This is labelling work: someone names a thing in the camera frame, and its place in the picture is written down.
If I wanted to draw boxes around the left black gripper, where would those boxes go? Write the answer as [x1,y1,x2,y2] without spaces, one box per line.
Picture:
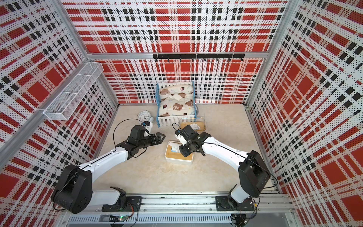
[137,132,166,149]

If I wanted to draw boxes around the bamboo slotted lid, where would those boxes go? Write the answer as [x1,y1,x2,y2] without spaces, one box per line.
[180,122,206,131]

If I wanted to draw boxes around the clear plastic tissue box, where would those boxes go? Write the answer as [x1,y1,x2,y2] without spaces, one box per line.
[179,117,206,132]

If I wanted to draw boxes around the blue tissue pack with sheet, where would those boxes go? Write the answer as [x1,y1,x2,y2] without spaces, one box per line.
[168,142,180,153]

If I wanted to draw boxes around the white tissue box bamboo lid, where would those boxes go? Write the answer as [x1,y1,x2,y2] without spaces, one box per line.
[164,141,193,165]

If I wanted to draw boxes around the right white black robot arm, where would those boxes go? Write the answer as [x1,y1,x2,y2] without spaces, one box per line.
[175,125,272,204]

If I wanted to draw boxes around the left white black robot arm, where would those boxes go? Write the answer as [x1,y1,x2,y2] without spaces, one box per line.
[51,125,165,214]

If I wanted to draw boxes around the white alarm clock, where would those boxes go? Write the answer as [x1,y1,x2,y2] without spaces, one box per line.
[138,111,154,123]

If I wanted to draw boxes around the bear print blanket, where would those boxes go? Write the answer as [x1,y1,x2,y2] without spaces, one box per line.
[158,98,195,117]

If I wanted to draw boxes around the blue white toy crib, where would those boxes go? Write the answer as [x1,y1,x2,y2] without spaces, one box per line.
[156,81,197,127]

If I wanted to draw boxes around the bear print pillow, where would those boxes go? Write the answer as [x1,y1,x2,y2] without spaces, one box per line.
[158,84,194,100]

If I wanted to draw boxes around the green circuit board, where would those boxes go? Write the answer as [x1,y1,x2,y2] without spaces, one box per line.
[109,215,129,222]

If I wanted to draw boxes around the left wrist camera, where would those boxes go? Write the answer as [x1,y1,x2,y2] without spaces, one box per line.
[142,121,153,137]

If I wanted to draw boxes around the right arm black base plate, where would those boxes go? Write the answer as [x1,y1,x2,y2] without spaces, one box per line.
[215,196,254,211]

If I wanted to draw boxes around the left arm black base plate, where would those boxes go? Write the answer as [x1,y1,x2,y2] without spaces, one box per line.
[102,196,143,212]

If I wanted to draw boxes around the black hook rail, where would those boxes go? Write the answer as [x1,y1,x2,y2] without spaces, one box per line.
[153,53,246,60]

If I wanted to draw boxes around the white wire mesh shelf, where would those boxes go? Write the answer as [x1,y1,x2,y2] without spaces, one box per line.
[43,61,104,121]

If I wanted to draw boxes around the aluminium front rail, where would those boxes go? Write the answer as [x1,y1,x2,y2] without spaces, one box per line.
[56,193,301,227]

